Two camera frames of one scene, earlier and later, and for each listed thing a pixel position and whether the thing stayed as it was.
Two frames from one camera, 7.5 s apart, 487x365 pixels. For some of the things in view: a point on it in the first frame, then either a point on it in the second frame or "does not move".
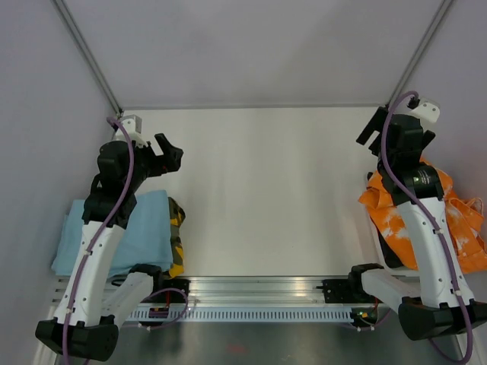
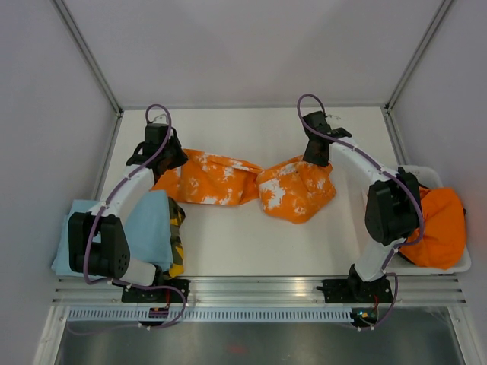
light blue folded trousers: [148, 237] does not move
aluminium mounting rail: [243, 290] does not move
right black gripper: [375, 124] -> [310, 157]
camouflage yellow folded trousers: [176, 216] does not move
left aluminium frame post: [89, 55] does not move
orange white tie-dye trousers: [466, 219] -> [291, 189]
